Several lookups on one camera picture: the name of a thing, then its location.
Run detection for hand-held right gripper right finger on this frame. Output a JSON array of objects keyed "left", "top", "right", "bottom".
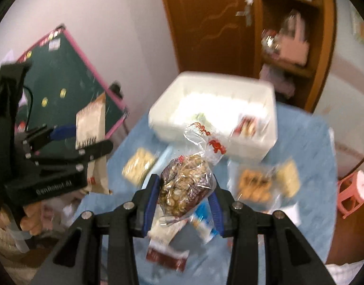
[{"left": 207, "top": 181, "right": 338, "bottom": 285}]

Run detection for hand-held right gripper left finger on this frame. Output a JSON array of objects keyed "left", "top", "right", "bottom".
[{"left": 31, "top": 174, "right": 162, "bottom": 285}]

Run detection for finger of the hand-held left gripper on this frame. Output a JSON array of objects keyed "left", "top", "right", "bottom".
[
  {"left": 22, "top": 123, "right": 77, "bottom": 155},
  {"left": 25, "top": 139, "right": 114, "bottom": 173}
]

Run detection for brown white snack packet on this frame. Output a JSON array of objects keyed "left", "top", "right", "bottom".
[{"left": 75, "top": 92, "right": 110, "bottom": 195}]

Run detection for clear bag of nuts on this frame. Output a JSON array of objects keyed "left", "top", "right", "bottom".
[{"left": 157, "top": 122, "right": 228, "bottom": 223}]

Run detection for clear bag of pale crackers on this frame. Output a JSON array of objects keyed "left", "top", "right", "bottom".
[{"left": 122, "top": 148, "right": 159, "bottom": 186}]

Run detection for white plastic box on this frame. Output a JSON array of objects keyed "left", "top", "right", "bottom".
[{"left": 148, "top": 71, "right": 278, "bottom": 162}]

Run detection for blue white snack packet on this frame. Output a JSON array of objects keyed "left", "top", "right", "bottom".
[{"left": 189, "top": 200, "right": 218, "bottom": 242}]

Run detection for orange cookie packet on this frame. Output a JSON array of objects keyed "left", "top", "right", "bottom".
[{"left": 235, "top": 168, "right": 274, "bottom": 204}]

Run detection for dark red white snack packet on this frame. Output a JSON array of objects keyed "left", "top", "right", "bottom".
[{"left": 145, "top": 214, "right": 190, "bottom": 272}]

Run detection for black clamp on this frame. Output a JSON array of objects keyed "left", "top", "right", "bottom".
[{"left": 109, "top": 81, "right": 125, "bottom": 100}]

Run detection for bread rolls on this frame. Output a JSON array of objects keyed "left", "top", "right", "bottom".
[{"left": 20, "top": 205, "right": 43, "bottom": 235}]

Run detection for pale yellow snack packet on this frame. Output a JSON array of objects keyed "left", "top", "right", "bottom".
[{"left": 277, "top": 159, "right": 301, "bottom": 198}]

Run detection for woven basket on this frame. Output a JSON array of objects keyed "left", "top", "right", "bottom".
[{"left": 0, "top": 208, "right": 67, "bottom": 285}]

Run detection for blue fluffy mat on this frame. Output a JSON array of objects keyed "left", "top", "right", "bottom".
[{"left": 72, "top": 104, "right": 338, "bottom": 285}]

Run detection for pink plastic stool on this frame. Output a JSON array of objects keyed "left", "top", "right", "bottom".
[{"left": 338, "top": 169, "right": 364, "bottom": 219}]

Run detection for white cloth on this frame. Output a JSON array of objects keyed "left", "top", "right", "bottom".
[{"left": 324, "top": 261, "right": 364, "bottom": 285}]

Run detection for folded pink cloth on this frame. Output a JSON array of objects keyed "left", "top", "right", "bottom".
[{"left": 261, "top": 65, "right": 295, "bottom": 98}]

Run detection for wooden door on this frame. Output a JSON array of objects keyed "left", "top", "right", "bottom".
[{"left": 157, "top": 0, "right": 262, "bottom": 81}]

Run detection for wooden shelf unit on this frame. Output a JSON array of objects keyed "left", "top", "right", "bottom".
[{"left": 250, "top": 0, "right": 337, "bottom": 113}]

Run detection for clear wrapped gift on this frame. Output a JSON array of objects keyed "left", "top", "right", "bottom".
[{"left": 261, "top": 28, "right": 282, "bottom": 54}]

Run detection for pink handbag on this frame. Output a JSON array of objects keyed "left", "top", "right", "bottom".
[{"left": 280, "top": 12, "right": 310, "bottom": 66}]

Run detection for green chalkboard with pink frame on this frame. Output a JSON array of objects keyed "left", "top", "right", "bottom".
[{"left": 14, "top": 24, "right": 131, "bottom": 143}]

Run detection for metal door handle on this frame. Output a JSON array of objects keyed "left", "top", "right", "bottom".
[{"left": 235, "top": 6, "right": 254, "bottom": 27}]

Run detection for wall poster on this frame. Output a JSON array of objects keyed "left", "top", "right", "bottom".
[{"left": 351, "top": 9, "right": 364, "bottom": 51}]

